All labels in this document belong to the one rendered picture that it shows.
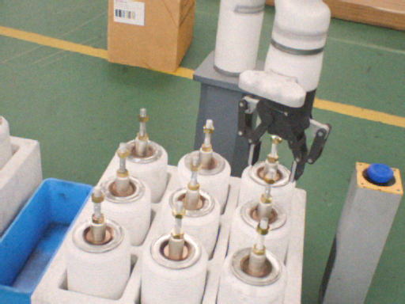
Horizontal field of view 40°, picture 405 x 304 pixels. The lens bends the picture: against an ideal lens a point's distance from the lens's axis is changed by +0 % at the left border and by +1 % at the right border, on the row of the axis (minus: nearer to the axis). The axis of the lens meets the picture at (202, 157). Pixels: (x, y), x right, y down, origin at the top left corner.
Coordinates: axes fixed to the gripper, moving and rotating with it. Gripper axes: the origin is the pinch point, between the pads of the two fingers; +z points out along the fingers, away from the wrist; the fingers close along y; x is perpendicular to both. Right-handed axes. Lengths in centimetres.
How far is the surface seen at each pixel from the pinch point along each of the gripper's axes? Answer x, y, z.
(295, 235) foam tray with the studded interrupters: -7.0, -3.6, 17.2
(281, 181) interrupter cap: -10.1, 1.8, 9.9
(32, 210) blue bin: 10, 44, 26
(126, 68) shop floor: -69, 84, 35
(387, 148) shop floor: -79, -3, 35
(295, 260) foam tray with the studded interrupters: -1.3, -6.3, 17.2
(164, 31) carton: -76, 75, 21
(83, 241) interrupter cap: 22.4, 18.1, 9.8
